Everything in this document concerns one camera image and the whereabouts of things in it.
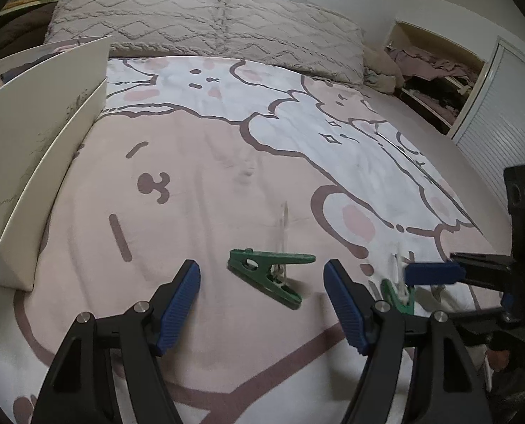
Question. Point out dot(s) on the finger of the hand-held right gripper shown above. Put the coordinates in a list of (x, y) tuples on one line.
[(434, 272), (483, 320)]

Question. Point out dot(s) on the white cardboard box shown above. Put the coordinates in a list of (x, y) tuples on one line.
[(90, 59)]

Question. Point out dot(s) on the clear plastic strip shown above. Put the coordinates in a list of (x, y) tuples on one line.
[(401, 269), (283, 238)]

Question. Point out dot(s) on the wooden shelf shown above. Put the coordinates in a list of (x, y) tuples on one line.
[(28, 3)]

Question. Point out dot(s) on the white shutter door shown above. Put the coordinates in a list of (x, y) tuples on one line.
[(496, 132)]

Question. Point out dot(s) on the open closet with clothes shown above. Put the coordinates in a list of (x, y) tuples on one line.
[(439, 37)]

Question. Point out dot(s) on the person's right hand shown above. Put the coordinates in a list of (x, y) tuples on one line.
[(497, 359)]

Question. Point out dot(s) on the brown folded blanket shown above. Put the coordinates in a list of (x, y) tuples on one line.
[(19, 31)]

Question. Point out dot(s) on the cartoon printed blanket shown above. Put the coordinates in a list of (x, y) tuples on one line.
[(200, 163)]

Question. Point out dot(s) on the pile of pink clothes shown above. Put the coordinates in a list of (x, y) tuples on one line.
[(421, 59)]

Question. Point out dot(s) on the beige knitted pillow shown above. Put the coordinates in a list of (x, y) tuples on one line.
[(289, 39), (134, 17)]

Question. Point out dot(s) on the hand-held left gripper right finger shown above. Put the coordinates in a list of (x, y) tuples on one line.
[(346, 304)]

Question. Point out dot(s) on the light blue cloth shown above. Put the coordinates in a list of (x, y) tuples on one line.
[(379, 83)]

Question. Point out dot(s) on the green plastic clothespin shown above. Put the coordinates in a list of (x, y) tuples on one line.
[(399, 302), (253, 263)]

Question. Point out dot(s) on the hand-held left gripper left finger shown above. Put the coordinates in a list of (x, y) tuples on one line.
[(178, 304)]

